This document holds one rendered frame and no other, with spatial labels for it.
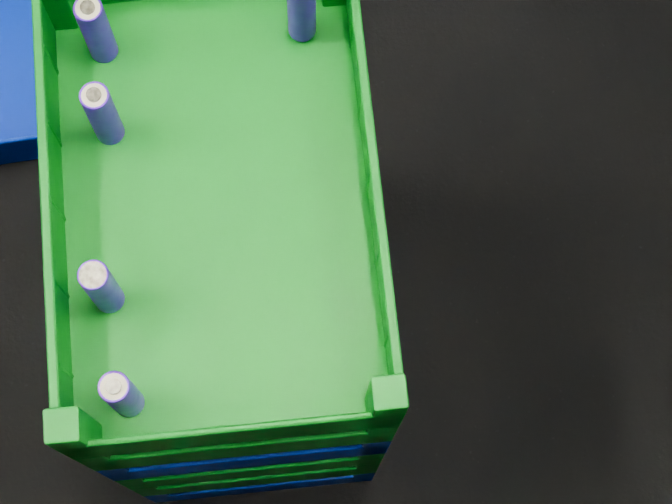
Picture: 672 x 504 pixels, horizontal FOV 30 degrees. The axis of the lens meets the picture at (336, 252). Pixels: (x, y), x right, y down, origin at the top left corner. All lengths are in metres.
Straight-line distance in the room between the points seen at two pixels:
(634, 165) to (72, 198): 0.64
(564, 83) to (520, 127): 0.07
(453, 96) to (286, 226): 0.50
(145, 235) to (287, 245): 0.09
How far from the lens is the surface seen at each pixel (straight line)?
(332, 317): 0.78
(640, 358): 1.22
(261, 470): 0.96
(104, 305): 0.76
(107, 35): 0.81
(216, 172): 0.80
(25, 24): 1.32
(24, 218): 1.25
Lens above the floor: 1.16
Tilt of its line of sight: 75 degrees down
